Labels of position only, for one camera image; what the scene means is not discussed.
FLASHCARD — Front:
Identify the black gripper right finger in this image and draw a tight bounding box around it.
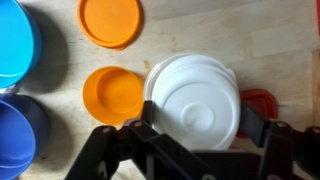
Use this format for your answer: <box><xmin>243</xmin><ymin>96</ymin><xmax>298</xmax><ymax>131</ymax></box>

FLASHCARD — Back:
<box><xmin>240</xmin><ymin>103</ymin><xmax>320</xmax><ymax>180</ymax></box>

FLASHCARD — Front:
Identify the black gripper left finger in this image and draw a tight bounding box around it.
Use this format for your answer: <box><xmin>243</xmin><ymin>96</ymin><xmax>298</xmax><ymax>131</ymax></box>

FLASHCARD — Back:
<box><xmin>64</xmin><ymin>99</ymin><xmax>218</xmax><ymax>180</ymax></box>

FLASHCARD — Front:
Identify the white plastic bowl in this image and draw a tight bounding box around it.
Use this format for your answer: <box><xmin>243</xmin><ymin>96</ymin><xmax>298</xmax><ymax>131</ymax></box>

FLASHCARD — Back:
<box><xmin>149</xmin><ymin>53</ymin><xmax>242</xmax><ymax>152</ymax></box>

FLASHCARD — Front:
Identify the red square lid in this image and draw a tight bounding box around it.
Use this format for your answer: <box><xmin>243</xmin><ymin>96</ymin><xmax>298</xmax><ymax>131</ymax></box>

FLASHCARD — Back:
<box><xmin>229</xmin><ymin>88</ymin><xmax>279</xmax><ymax>140</ymax></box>

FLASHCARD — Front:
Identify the small orange cup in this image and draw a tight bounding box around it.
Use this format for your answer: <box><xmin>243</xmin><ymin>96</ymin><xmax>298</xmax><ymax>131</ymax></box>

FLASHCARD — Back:
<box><xmin>82</xmin><ymin>65</ymin><xmax>145</xmax><ymax>127</ymax></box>

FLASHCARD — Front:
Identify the dark blue cup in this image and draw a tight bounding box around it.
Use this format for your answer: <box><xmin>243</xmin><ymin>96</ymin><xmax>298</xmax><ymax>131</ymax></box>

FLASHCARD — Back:
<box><xmin>0</xmin><ymin>93</ymin><xmax>51</xmax><ymax>180</ymax></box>

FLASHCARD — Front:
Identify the red silicone mat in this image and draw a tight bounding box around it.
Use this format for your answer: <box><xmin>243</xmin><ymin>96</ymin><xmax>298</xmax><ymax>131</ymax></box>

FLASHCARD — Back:
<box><xmin>315</xmin><ymin>0</ymin><xmax>320</xmax><ymax>38</ymax></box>

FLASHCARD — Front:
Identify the light blue bowl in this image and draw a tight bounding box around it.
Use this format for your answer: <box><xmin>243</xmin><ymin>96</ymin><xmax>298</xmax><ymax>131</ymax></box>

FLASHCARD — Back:
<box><xmin>0</xmin><ymin>0</ymin><xmax>43</xmax><ymax>89</ymax></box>

